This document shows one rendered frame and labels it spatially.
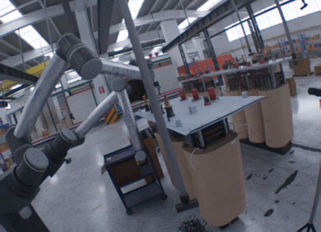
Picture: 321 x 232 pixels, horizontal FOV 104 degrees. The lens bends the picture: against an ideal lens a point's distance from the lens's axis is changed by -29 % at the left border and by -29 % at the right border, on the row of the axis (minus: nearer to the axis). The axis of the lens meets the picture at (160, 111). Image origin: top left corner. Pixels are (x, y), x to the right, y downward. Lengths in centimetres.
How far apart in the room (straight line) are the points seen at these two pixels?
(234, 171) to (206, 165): 30
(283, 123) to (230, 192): 164
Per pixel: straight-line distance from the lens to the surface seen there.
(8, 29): 1574
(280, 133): 298
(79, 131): 212
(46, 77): 121
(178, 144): 177
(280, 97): 284
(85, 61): 96
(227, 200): 173
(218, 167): 148
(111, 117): 1204
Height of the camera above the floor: 169
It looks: 9 degrees down
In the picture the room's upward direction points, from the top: 17 degrees counter-clockwise
